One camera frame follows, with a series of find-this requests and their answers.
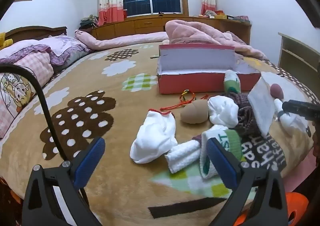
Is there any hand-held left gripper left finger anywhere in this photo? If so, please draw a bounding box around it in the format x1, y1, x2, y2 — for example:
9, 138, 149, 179
22, 137, 105, 226

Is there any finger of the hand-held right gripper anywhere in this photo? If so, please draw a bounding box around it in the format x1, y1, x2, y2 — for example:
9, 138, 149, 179
282, 100, 320, 120

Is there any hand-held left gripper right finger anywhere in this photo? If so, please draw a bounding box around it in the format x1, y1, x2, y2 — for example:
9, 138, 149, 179
206, 138, 288, 226

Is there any white sock with green band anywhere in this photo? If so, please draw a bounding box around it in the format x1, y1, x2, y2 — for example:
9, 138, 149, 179
199, 130, 247, 179

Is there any white waffle sock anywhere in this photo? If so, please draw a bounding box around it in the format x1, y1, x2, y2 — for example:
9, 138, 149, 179
164, 134, 208, 174

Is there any brown knitted sock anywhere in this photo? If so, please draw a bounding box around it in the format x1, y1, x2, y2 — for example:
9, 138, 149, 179
236, 105, 262, 138

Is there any white sock bundle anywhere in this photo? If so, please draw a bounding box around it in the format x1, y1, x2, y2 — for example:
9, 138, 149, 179
207, 96, 239, 128

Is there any purple knitted hat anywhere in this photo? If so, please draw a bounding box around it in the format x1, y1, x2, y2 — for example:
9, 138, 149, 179
226, 92, 250, 108

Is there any white sock red trim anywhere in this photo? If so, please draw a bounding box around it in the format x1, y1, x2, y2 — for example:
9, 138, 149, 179
129, 109, 178, 165

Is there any dark green patterned sock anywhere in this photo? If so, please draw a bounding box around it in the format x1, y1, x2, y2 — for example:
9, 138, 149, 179
223, 69, 242, 94

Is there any red cord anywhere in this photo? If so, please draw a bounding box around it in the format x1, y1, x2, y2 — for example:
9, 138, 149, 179
160, 89, 210, 112

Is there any red cardboard box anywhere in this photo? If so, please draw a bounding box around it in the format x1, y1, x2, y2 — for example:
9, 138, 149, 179
156, 43, 262, 95

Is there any pink makeup sponge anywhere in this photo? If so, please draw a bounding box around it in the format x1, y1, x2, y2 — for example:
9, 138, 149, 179
271, 83, 286, 100

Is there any brown printed blanket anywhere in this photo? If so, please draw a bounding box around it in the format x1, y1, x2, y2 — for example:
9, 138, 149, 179
0, 40, 320, 226

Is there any light wooden shelf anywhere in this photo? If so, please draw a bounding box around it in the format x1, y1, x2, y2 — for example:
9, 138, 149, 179
277, 32, 320, 74

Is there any orange plastic stool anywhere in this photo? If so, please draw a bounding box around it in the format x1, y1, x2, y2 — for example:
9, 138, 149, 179
237, 192, 309, 226

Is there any cartoon print pillow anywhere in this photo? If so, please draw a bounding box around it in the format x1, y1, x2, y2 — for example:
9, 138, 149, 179
0, 72, 37, 139

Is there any pink checked pillow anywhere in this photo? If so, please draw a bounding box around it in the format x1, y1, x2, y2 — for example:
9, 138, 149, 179
0, 40, 54, 87

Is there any purple frilled pillow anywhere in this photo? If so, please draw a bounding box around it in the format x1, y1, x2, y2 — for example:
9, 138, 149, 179
32, 36, 93, 74

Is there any rolled pink checked quilt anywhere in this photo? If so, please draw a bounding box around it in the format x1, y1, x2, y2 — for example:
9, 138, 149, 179
74, 29, 170, 53

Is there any pile of colourful boxes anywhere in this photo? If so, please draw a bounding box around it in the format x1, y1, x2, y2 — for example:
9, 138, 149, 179
197, 9, 250, 22

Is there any pink fleece quilt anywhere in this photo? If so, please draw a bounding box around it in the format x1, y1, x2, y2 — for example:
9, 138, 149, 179
165, 20, 269, 60

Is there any pile of folded clothes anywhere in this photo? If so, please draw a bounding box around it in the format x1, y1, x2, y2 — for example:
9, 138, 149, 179
79, 15, 99, 29

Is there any wooden headboard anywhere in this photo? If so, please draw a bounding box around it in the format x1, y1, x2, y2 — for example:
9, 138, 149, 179
4, 26, 68, 44

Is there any wooden cabinet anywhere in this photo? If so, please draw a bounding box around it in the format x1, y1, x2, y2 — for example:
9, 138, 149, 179
91, 14, 252, 45

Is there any yellow plush toy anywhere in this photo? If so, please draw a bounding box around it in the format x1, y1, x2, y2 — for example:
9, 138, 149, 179
0, 32, 13, 50

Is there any black cable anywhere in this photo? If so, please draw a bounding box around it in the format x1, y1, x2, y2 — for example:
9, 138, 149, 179
0, 64, 88, 206

